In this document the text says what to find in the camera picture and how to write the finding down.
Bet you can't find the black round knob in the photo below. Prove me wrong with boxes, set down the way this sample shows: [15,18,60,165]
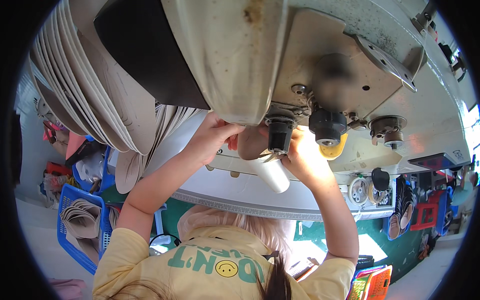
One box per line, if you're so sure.
[308,108,348,147]

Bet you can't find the black oval lever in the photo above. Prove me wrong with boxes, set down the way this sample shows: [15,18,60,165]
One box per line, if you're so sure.
[371,167,391,192]

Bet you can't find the orange plastic basket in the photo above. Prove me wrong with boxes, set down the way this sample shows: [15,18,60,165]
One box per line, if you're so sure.
[346,264,394,300]

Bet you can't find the tan fabric piece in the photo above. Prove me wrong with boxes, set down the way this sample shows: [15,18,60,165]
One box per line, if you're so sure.
[237,125,271,161]

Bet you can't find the small stack of beige cutouts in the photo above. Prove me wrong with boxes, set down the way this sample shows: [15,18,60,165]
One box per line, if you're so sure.
[114,104,204,195]

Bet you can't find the white fabric piece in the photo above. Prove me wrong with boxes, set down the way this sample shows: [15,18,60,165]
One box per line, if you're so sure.
[247,155,292,194]

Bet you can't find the pink bag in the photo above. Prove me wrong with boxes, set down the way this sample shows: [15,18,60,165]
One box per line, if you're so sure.
[42,121,99,166]

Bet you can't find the red box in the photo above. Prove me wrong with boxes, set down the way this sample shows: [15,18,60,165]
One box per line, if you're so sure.
[44,161,73,178]

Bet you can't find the large stack of beige cutouts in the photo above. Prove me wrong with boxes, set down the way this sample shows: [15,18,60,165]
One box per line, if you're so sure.
[29,0,158,157]

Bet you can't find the blue basket of shoe pieces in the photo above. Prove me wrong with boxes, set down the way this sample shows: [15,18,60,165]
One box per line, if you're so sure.
[385,175,418,241]

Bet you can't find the blue basket with white bag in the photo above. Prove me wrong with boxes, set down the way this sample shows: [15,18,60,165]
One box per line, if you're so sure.
[71,145,116,194]

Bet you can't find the black cable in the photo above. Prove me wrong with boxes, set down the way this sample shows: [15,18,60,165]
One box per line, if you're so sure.
[149,233,182,249]

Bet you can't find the blue basket of beige cutouts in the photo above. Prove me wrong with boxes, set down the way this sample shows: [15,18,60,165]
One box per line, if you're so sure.
[56,183,114,276]

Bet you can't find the beige industrial sewing machine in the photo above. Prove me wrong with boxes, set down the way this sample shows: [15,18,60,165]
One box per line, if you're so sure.
[94,0,478,178]

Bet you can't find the yellow wheel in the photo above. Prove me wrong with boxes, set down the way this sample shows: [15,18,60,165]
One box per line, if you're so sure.
[319,133,349,161]

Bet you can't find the pink cloth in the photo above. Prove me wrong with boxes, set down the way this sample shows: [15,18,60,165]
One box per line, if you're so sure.
[48,278,88,300]

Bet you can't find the person's left hand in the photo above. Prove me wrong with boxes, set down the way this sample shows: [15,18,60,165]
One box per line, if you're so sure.
[187,112,247,166]

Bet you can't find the person's right hand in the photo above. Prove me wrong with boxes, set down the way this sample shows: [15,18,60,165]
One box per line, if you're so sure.
[280,128,337,193]

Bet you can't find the red plastic stool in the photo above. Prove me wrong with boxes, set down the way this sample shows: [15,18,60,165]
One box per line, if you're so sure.
[410,202,439,232]

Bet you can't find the person's body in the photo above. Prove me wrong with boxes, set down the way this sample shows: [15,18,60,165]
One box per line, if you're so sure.
[92,202,357,300]

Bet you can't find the black presser cylinder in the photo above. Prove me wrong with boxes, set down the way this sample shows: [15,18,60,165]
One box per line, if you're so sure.
[264,116,296,155]

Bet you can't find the metal thread tension disc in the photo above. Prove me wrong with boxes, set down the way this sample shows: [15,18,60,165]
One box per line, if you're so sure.
[368,115,408,151]

